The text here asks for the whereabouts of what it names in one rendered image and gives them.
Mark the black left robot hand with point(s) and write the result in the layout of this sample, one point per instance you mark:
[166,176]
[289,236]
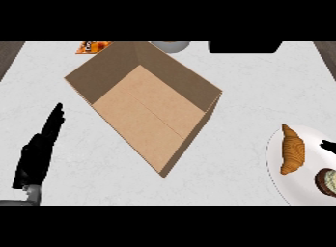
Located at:
[36,151]

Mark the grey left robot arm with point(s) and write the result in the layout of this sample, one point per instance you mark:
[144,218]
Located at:
[24,197]

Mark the chocolate cupcake with white frosting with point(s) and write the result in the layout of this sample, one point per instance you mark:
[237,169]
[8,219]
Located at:
[334,182]

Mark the white plate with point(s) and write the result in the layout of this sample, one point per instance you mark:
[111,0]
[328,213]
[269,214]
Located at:
[300,180]

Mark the open cardboard box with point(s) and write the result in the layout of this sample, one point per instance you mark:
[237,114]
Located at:
[144,106]

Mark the golden brown croissant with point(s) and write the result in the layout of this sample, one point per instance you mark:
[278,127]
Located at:
[291,151]

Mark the orange snack packet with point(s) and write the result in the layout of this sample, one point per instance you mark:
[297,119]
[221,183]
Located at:
[91,47]

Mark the black appliance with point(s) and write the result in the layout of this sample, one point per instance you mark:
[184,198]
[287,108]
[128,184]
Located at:
[243,46]

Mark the grey round bowl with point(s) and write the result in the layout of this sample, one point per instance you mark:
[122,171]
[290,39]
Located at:
[170,46]

